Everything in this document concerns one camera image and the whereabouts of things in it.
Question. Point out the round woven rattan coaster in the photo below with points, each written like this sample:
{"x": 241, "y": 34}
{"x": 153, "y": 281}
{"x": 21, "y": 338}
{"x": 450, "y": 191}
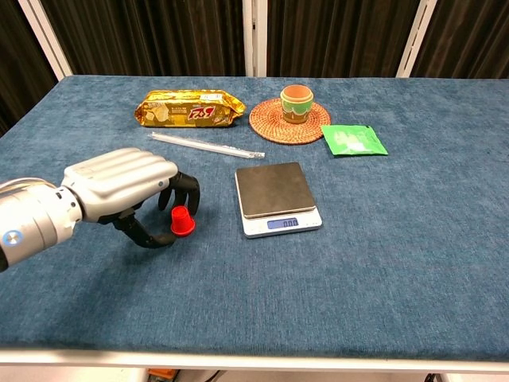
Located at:
{"x": 270, "y": 121}

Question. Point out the clear wrapped drinking straw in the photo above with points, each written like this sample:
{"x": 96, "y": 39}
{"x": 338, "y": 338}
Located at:
{"x": 207, "y": 145}

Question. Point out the black pleated curtain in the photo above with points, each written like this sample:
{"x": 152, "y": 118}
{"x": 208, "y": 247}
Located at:
{"x": 159, "y": 36}

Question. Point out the green foil sachet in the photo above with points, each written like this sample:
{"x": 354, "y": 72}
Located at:
{"x": 353, "y": 140}

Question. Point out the small red plastic cup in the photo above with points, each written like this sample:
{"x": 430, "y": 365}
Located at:
{"x": 182, "y": 223}

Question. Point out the white metal frame post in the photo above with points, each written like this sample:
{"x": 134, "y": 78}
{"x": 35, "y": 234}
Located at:
{"x": 255, "y": 37}
{"x": 45, "y": 37}
{"x": 416, "y": 37}

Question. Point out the digital kitchen scale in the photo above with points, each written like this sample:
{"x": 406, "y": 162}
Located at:
{"x": 276, "y": 199}

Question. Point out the gold cracker package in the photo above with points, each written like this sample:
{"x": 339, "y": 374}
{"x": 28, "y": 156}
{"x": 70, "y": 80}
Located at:
{"x": 187, "y": 108}

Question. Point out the blue fabric tablecloth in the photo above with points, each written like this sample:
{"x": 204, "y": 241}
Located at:
{"x": 278, "y": 278}

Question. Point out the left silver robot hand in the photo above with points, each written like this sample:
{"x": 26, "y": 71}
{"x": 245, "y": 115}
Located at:
{"x": 115, "y": 179}

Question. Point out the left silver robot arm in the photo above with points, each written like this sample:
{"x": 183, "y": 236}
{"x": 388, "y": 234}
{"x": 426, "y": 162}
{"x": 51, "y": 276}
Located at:
{"x": 29, "y": 223}

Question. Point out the green and terracotta cup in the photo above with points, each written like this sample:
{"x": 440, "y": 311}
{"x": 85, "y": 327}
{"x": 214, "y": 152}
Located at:
{"x": 296, "y": 103}

